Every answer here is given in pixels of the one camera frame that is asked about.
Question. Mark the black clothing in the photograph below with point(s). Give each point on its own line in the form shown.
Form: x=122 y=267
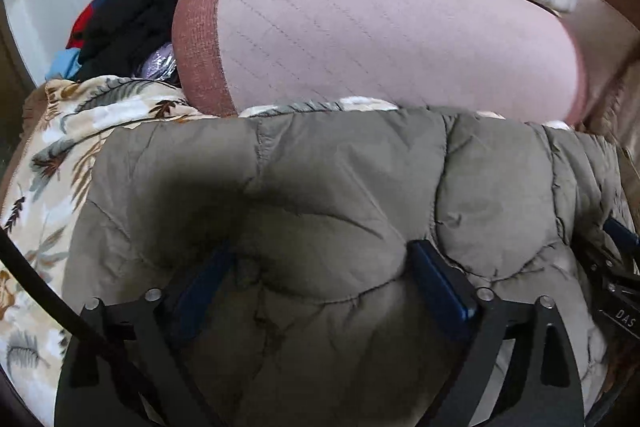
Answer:
x=135 y=17

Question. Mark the shiny purple cloth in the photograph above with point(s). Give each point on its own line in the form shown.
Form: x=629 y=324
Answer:
x=157 y=64

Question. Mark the small striped floral cushion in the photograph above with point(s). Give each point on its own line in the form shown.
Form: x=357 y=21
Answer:
x=617 y=137

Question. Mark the light blue cloth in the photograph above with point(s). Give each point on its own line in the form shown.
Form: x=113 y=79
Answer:
x=65 y=63

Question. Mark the pink bolster cushion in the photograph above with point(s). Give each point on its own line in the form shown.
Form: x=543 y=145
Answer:
x=375 y=37

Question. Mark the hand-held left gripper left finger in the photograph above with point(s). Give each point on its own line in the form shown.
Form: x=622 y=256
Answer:
x=200 y=292

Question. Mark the pink brown sofa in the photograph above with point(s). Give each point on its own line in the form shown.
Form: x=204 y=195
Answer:
x=607 y=7

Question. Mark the olive quilted hooded jacket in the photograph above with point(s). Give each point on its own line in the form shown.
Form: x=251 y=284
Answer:
x=325 y=187

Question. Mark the red clothing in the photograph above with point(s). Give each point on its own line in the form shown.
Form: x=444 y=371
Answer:
x=90 y=19

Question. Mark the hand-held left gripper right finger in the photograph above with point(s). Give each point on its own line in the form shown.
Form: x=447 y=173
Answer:
x=442 y=289

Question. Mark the leaf printed blanket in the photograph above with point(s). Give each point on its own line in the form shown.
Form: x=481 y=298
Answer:
x=55 y=142

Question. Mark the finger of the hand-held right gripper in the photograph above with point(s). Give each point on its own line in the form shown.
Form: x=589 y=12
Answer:
x=600 y=264
x=625 y=234

